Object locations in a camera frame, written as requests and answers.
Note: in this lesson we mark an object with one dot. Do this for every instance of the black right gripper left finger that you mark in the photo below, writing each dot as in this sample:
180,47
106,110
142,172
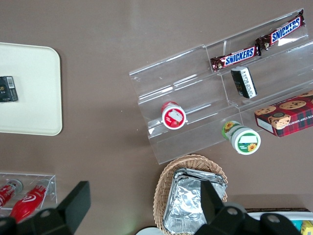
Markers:
73,203

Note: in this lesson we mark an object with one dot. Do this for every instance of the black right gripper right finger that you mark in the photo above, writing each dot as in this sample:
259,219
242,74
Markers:
220,220

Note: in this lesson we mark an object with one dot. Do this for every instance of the woven wicker basket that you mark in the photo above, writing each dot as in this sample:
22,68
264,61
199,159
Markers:
163,191

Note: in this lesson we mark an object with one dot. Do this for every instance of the cream rectangular plastic tray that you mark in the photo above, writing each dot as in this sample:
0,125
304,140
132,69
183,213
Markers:
36,93

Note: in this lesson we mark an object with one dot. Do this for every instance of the clear acrylic bottle holder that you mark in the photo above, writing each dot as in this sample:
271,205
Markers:
52,182

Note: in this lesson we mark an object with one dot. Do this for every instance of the stacked aluminium foil trays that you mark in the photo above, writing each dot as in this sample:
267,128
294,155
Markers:
185,200

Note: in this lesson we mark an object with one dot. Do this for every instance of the red plastic drink bottle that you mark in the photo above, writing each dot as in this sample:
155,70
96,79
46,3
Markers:
29,199
6,192

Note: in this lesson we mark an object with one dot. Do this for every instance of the white round plate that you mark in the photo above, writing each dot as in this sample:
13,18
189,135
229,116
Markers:
148,231

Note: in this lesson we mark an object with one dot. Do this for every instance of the white plastic bin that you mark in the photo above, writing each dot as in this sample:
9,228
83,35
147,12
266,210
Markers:
303,218

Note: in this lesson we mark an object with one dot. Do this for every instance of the green sunflower yogurt cup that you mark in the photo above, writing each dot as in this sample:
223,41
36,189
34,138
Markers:
245,140

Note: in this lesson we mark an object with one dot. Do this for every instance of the red strawberry yogurt cup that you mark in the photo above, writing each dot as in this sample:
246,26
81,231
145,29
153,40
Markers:
173,117

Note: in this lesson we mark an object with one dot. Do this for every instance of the red plaid cookie box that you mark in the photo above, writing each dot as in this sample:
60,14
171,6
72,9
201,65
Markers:
291,115

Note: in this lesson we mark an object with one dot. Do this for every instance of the black Face tissue pack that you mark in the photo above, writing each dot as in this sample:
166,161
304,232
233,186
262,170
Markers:
7,89

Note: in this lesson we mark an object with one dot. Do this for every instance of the clear acrylic tiered display shelf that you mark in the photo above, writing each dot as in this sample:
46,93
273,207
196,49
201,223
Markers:
185,73

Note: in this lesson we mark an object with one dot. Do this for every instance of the brown Snickers chocolate bar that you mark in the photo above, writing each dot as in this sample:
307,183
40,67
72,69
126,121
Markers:
238,57
283,30

